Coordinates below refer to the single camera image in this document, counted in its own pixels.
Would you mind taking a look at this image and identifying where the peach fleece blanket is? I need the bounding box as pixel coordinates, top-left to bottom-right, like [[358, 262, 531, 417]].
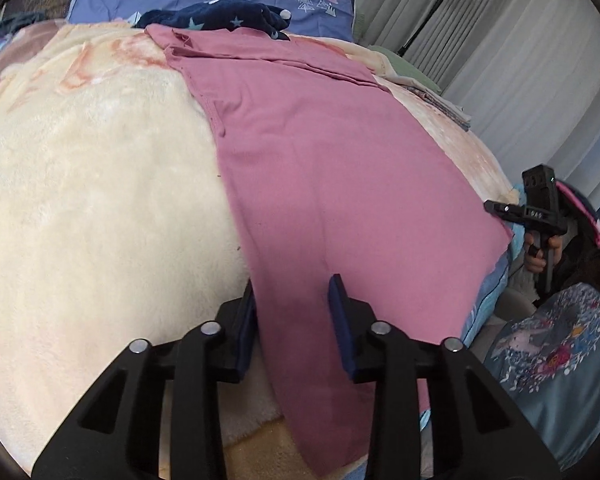
[[0, 18, 519, 480]]

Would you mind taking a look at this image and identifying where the blue embroidered denim clothing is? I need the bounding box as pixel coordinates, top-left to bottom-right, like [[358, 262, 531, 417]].
[[484, 283, 600, 469]]

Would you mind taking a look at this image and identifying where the dark teal knitted blanket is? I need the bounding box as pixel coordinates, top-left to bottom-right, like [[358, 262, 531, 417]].
[[0, 12, 46, 38]]

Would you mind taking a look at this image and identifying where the pink long-sleeve shirt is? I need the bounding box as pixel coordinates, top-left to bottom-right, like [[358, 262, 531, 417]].
[[147, 25, 510, 476]]

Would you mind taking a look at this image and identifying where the white pleated curtain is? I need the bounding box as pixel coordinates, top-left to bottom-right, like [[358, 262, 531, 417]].
[[358, 0, 600, 205]]

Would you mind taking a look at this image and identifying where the stack of folded clothes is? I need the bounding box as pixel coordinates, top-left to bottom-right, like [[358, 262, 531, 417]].
[[384, 75, 471, 131]]

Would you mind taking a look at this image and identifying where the black floor lamp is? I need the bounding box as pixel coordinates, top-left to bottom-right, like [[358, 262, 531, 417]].
[[396, 0, 470, 59]]

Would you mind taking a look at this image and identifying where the navy star fleece garment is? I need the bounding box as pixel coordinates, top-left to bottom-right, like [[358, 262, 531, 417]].
[[134, 0, 292, 40]]

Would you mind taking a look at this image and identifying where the green pillow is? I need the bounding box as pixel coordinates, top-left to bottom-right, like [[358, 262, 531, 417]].
[[368, 46, 441, 94]]

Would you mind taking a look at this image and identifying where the person's right hand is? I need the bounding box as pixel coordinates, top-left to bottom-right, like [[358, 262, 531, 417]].
[[524, 232, 564, 274]]

